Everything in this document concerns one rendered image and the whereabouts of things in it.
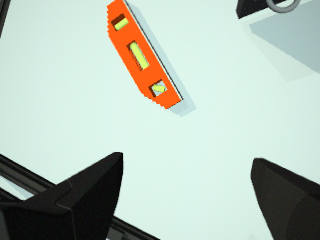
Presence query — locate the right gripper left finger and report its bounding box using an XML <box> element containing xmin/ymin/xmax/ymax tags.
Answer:
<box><xmin>0</xmin><ymin>152</ymin><xmax>124</xmax><ymax>240</ymax></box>

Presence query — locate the orange spirit level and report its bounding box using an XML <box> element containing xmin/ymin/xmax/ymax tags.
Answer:
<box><xmin>107</xmin><ymin>0</ymin><xmax>184</xmax><ymax>109</ymax></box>

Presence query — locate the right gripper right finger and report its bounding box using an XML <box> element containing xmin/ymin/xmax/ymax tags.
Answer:
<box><xmin>250</xmin><ymin>158</ymin><xmax>320</xmax><ymax>240</ymax></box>

